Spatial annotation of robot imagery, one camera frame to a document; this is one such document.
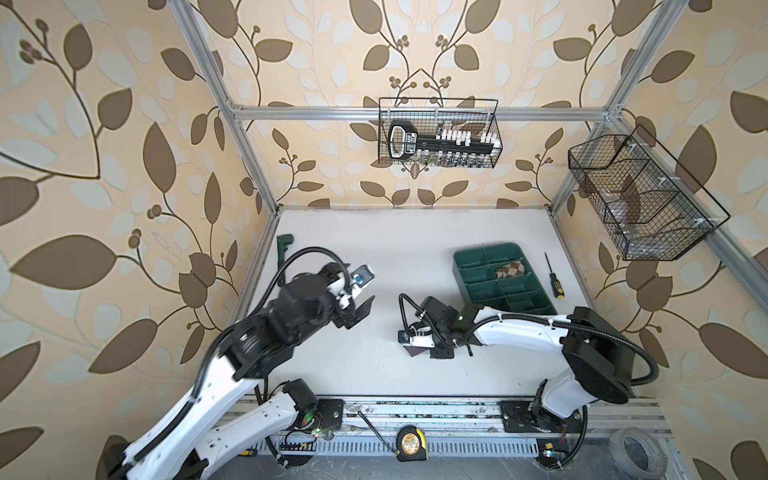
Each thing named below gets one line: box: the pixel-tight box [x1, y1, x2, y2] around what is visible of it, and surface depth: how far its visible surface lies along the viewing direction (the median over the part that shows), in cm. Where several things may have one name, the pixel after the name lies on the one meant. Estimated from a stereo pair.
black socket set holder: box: [388, 120, 503, 160], surface depth 84 cm
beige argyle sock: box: [495, 261, 525, 279], surface depth 97 cm
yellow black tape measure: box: [396, 424, 428, 462], surface depth 69 cm
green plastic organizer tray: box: [452, 242, 558, 315], surface depth 97 cm
